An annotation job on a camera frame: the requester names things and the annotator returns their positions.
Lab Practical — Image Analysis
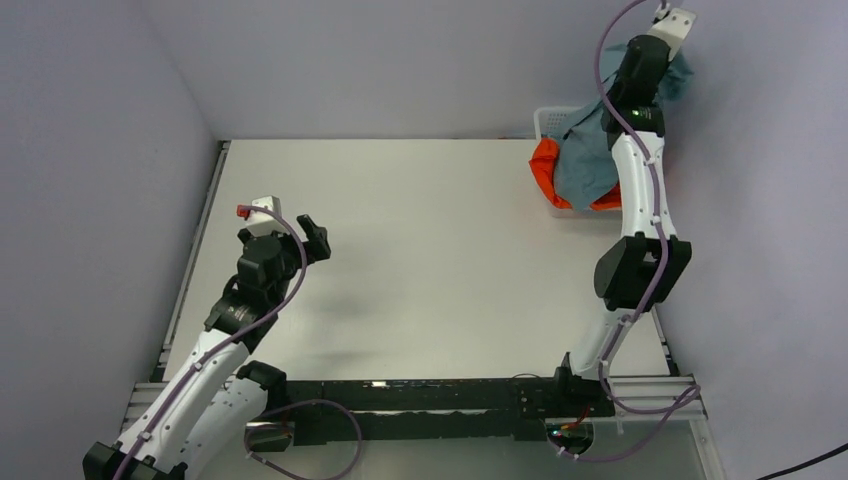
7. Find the grey-blue t shirt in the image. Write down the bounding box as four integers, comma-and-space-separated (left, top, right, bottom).
551, 44, 694, 211

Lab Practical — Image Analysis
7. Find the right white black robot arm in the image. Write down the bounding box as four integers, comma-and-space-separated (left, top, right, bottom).
549, 34, 692, 415

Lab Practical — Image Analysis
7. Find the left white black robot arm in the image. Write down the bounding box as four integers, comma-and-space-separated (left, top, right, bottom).
82, 205, 331, 479

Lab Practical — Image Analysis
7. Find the white plastic laundry basket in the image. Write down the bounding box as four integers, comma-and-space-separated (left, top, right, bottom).
533, 106, 621, 221

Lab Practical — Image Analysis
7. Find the orange t shirt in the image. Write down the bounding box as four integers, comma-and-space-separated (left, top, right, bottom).
528, 138, 622, 213

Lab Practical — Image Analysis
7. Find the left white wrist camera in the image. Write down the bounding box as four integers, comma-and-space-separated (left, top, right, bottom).
236, 196, 284, 237

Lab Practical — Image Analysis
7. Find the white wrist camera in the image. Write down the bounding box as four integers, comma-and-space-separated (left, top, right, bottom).
236, 196, 284, 237
647, 3, 697, 61

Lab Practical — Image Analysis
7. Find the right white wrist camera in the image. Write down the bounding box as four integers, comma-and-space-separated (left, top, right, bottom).
647, 3, 697, 61

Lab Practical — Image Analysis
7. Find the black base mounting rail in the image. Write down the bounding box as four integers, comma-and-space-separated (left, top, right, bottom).
247, 377, 615, 452

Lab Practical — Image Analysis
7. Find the aluminium frame rail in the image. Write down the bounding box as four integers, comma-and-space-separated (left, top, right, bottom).
120, 374, 708, 429

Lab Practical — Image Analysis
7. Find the black cable bottom right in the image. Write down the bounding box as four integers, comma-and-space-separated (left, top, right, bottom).
755, 442, 848, 480

